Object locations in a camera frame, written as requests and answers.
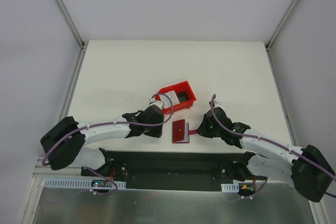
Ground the red leather card holder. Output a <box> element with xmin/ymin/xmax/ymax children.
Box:
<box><xmin>172</xmin><ymin>119</ymin><xmax>197</xmax><ymax>144</ymax></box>

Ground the red plastic bin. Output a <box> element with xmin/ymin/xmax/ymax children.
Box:
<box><xmin>155</xmin><ymin>81</ymin><xmax>196</xmax><ymax>115</ymax></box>

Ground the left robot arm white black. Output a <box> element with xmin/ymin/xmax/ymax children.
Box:
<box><xmin>40</xmin><ymin>101</ymin><xmax>164</xmax><ymax>176</ymax></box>

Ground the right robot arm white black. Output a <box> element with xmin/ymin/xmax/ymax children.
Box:
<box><xmin>196</xmin><ymin>106</ymin><xmax>335</xmax><ymax>202</ymax></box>

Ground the white card stack in bin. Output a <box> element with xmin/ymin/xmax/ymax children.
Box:
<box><xmin>165</xmin><ymin>90</ymin><xmax>180</xmax><ymax>105</ymax></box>

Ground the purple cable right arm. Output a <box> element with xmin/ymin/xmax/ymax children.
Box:
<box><xmin>209</xmin><ymin>93</ymin><xmax>336</xmax><ymax>203</ymax></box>

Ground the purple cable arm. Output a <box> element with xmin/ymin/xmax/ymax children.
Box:
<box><xmin>41</xmin><ymin>92</ymin><xmax>174</xmax><ymax>196</ymax></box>
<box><xmin>209</xmin><ymin>93</ymin><xmax>336</xmax><ymax>203</ymax></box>

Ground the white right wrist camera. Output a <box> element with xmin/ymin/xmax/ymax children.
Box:
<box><xmin>211</xmin><ymin>100</ymin><xmax>222</xmax><ymax>108</ymax></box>

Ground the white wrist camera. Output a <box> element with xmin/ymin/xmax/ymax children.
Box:
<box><xmin>149</xmin><ymin>96</ymin><xmax>164</xmax><ymax>110</ymax></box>
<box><xmin>211</xmin><ymin>100</ymin><xmax>222</xmax><ymax>108</ymax></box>

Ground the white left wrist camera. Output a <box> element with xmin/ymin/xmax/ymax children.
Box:
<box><xmin>149</xmin><ymin>96</ymin><xmax>164</xmax><ymax>110</ymax></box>

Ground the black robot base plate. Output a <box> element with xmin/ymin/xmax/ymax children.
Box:
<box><xmin>80</xmin><ymin>150</ymin><xmax>272</xmax><ymax>192</ymax></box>

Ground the white slotted cable duct right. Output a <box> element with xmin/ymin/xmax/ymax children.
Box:
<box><xmin>220</xmin><ymin>183</ymin><xmax>239</xmax><ymax>193</ymax></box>

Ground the white slotted cable duct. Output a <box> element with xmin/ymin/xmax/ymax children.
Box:
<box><xmin>44</xmin><ymin>178</ymin><xmax>116</xmax><ymax>190</ymax></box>
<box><xmin>220</xmin><ymin>183</ymin><xmax>239</xmax><ymax>193</ymax></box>

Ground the aluminium side rail right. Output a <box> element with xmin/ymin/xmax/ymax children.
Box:
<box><xmin>265</xmin><ymin>49</ymin><xmax>295</xmax><ymax>146</ymax></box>

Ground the aluminium side rail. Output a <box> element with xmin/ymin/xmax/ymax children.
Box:
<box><xmin>55</xmin><ymin>42</ymin><xmax>89</xmax><ymax>124</ymax></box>
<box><xmin>265</xmin><ymin>49</ymin><xmax>295</xmax><ymax>146</ymax></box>

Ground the aluminium side rail left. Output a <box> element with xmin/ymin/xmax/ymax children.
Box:
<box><xmin>55</xmin><ymin>42</ymin><xmax>89</xmax><ymax>124</ymax></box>

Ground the aluminium frame post right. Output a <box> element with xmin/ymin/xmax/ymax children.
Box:
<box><xmin>265</xmin><ymin>0</ymin><xmax>301</xmax><ymax>51</ymax></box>

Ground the aluminium frame post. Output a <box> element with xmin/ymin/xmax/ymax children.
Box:
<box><xmin>265</xmin><ymin>0</ymin><xmax>301</xmax><ymax>51</ymax></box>
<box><xmin>54</xmin><ymin>0</ymin><xmax>86</xmax><ymax>49</ymax></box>

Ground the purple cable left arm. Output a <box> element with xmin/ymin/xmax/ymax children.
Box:
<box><xmin>41</xmin><ymin>92</ymin><xmax>174</xmax><ymax>196</ymax></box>

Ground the white slotted cable duct left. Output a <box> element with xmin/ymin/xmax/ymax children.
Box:
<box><xmin>44</xmin><ymin>178</ymin><xmax>116</xmax><ymax>190</ymax></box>

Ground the aluminium frame post left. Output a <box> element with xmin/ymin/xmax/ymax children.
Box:
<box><xmin>54</xmin><ymin>0</ymin><xmax>86</xmax><ymax>49</ymax></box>

